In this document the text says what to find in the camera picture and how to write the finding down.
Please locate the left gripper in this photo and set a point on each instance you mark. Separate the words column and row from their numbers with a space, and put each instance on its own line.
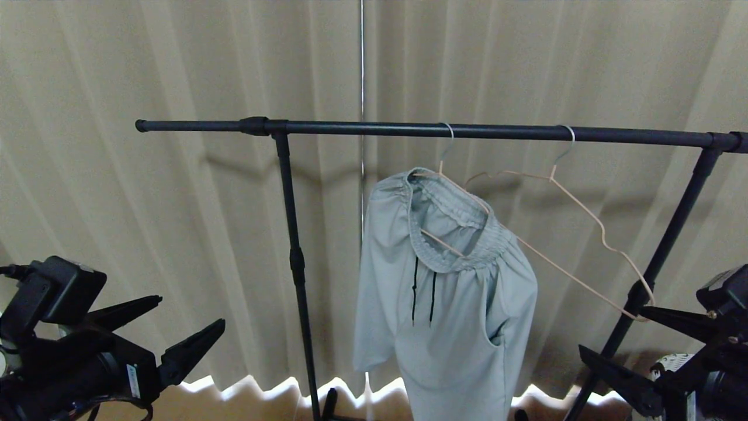
column 76, row 374

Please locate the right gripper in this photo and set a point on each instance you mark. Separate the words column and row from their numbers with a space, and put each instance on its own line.
column 719, row 386

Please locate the pale grey shorts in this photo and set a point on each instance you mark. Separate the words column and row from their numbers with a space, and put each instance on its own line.
column 444, row 339

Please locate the pink clothes hanger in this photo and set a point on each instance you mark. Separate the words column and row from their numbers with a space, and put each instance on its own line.
column 552, row 172
column 440, row 166

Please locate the white laundry basket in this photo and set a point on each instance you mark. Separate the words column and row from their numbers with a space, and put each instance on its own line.
column 672, row 365

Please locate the black clothes rack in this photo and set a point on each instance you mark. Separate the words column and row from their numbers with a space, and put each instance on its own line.
column 350, row 127

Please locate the beige curtain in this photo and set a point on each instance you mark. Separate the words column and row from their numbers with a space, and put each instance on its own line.
column 146, row 234

